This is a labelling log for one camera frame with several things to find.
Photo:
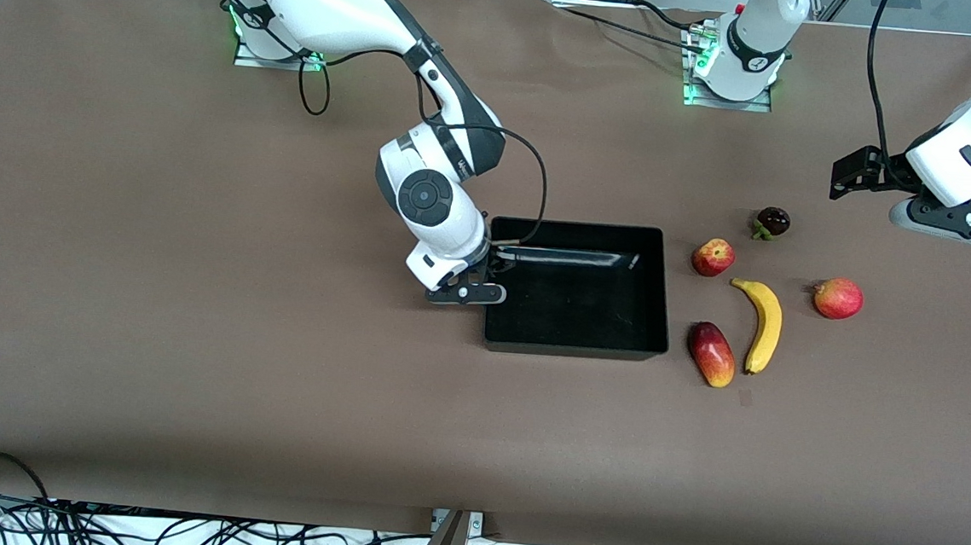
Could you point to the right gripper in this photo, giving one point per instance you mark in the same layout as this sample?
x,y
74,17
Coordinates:
x,y
498,264

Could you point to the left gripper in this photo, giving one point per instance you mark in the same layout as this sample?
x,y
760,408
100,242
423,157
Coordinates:
x,y
892,173

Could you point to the black plastic box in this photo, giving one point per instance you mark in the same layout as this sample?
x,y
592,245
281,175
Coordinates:
x,y
577,313

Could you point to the small red yellow apple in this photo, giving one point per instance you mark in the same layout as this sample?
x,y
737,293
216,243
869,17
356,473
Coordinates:
x,y
713,258

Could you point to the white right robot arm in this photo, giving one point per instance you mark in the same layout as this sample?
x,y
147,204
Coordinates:
x,y
333,5

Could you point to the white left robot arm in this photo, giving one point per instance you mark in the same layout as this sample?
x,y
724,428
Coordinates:
x,y
748,60

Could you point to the yellow banana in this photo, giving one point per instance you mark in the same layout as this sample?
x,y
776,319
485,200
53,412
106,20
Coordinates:
x,y
768,326

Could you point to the dark purple mangosteen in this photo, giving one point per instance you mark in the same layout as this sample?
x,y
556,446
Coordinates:
x,y
774,220

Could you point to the red yellow mango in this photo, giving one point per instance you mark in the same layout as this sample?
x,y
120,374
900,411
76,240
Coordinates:
x,y
711,354

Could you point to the brown table cover sheet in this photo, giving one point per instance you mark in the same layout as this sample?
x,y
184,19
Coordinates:
x,y
191,329

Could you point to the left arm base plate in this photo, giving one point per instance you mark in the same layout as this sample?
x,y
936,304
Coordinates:
x,y
728,104

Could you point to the metal table edge bracket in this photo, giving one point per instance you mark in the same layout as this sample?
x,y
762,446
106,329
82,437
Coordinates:
x,y
476,524

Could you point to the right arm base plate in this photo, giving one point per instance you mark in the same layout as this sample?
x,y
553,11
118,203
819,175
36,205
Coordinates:
x,y
269,62

